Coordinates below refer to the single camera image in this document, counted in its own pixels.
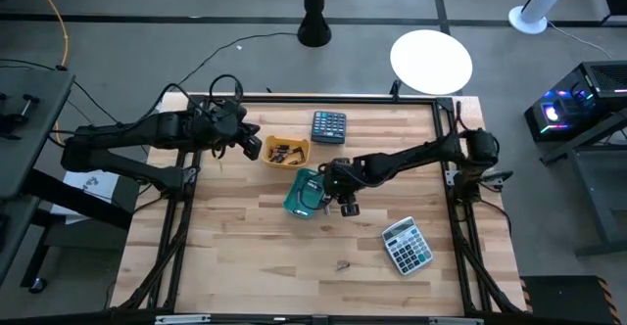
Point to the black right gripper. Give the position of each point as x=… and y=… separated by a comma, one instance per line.
x=343, y=178

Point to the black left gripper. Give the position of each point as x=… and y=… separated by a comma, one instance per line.
x=220, y=124

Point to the green plastic bin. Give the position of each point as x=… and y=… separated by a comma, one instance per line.
x=294, y=198

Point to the yellow plastic bin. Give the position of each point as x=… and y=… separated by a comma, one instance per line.
x=303, y=145

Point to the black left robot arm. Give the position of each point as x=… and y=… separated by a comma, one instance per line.
x=122, y=134

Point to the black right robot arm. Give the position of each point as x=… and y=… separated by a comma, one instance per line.
x=416, y=156

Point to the black calculator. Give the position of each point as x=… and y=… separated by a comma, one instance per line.
x=328, y=126

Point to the silver calculator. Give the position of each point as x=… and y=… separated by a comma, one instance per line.
x=406, y=246

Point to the black table clamp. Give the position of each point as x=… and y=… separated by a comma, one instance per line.
x=395, y=87

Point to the black pole stand base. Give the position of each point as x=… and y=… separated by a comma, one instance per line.
x=313, y=9

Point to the white paper sheet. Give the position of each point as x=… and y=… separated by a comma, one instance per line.
x=90, y=185

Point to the black desk support beam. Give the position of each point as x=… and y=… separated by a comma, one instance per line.
x=73, y=200

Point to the grey desk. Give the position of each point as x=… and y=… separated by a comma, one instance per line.
x=34, y=134

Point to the black clamp tool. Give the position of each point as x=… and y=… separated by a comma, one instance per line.
x=19, y=117

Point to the black mat with hazard stripes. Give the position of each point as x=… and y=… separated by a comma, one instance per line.
x=568, y=300

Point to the black computer with coloured lights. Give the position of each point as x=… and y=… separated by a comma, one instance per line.
x=568, y=105

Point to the black computer stand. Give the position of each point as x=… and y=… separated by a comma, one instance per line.
x=588, y=141

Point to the black caster wheel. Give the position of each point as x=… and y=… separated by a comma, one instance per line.
x=36, y=285

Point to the grey side table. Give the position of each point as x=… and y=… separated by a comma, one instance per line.
x=607, y=202

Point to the silver metal bracket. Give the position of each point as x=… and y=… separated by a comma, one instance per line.
x=182, y=319
x=455, y=321

